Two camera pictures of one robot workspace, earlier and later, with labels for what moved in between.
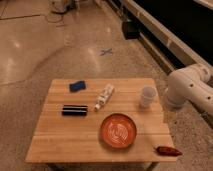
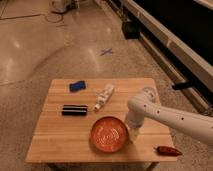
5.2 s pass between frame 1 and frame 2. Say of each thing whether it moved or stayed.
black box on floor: stayed
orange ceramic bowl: moved
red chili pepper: stayed
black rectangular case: stayed
